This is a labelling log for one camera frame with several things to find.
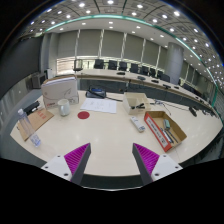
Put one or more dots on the round ceiling lights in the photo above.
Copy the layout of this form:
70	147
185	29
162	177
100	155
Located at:
110	2

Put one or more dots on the white ceramic mug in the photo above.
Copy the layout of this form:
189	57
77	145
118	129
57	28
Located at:
63	107

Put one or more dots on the black desk microphone units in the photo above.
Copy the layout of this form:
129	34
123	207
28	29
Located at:
141	78

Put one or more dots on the black power adapter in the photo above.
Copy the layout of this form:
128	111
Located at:
31	108

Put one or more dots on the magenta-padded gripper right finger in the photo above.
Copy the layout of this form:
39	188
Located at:
146	159

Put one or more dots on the flat brown cardboard sheet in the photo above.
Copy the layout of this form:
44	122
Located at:
40	119

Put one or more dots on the black marker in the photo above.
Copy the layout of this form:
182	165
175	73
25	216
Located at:
138	106

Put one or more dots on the white printed paper sheet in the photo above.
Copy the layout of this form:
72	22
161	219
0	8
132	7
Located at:
98	105

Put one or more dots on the row of black office chairs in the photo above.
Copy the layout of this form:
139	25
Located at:
112	64

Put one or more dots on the small white remote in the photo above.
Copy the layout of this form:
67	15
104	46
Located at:
137	124

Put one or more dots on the grey equipment cabinet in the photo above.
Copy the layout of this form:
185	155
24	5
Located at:
37	80

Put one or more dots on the large white printed carton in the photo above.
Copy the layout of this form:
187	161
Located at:
59	90

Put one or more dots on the open brown red-sided box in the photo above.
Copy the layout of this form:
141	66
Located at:
154	128

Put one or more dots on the open white cardboard box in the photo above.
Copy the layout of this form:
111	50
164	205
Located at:
128	105

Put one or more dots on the long curved conference desk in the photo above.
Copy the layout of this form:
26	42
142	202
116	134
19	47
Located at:
100	74

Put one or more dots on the clear plastic water bottle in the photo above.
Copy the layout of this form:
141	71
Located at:
28	128

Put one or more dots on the flat round red coaster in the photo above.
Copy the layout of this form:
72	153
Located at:
83	115

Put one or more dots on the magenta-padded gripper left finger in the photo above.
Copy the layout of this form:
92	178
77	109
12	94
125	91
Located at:
78	158

